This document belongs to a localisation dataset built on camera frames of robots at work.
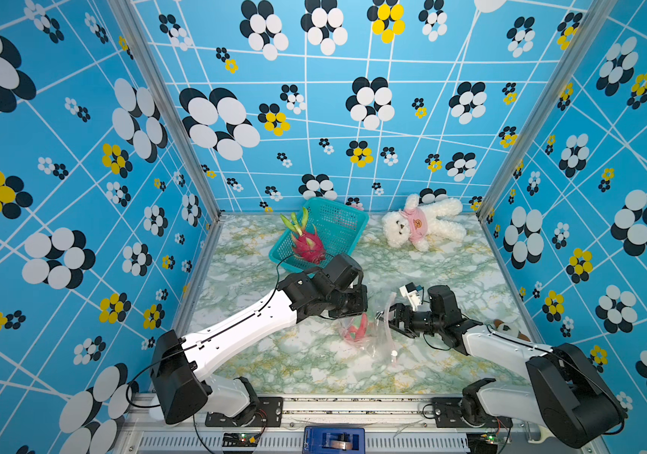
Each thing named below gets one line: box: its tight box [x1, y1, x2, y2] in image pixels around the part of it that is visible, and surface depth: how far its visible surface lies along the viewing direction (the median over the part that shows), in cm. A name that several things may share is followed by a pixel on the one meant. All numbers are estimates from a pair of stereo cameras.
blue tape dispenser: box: [301, 425, 367, 454], surface depth 67 cm
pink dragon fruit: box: [279, 207, 327, 265], surface depth 101 cm
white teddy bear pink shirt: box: [382, 193, 467, 252], surface depth 109 cm
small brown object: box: [492, 318, 531, 343], surface depth 87 cm
